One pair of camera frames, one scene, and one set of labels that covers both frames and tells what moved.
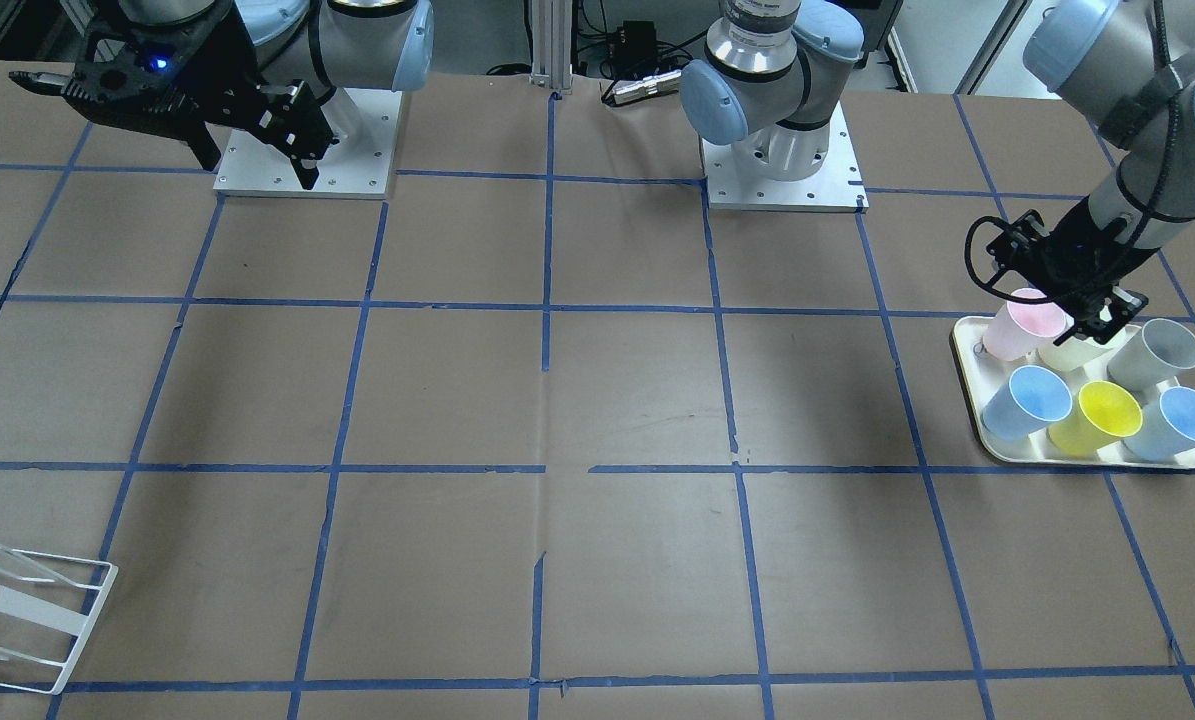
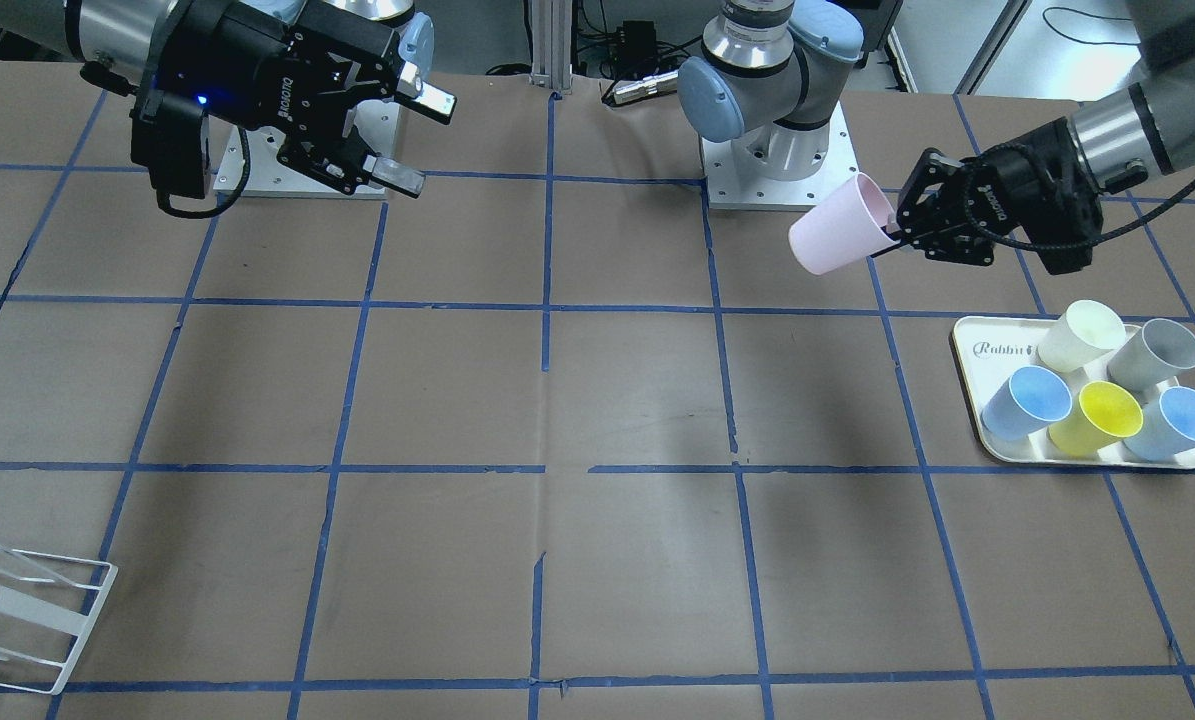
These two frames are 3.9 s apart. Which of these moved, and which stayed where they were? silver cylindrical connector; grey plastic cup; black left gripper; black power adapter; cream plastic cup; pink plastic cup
Moved: black left gripper; pink plastic cup
Stayed: grey plastic cup; black power adapter; silver cylindrical connector; cream plastic cup
